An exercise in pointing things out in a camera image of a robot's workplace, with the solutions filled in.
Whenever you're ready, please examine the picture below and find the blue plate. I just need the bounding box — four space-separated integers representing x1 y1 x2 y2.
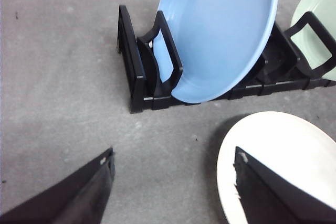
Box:
153 0 276 103

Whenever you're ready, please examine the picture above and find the white plate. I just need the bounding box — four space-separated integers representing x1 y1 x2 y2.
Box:
216 111 336 224

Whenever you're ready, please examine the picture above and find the black dish rack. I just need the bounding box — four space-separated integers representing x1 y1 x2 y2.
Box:
117 5 336 113

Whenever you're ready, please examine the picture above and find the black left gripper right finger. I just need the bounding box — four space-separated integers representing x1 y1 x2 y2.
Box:
234 147 336 224

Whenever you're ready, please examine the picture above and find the green plate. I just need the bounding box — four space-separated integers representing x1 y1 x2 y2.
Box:
290 0 336 81

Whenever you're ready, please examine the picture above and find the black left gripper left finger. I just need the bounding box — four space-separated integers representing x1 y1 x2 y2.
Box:
0 148 116 224

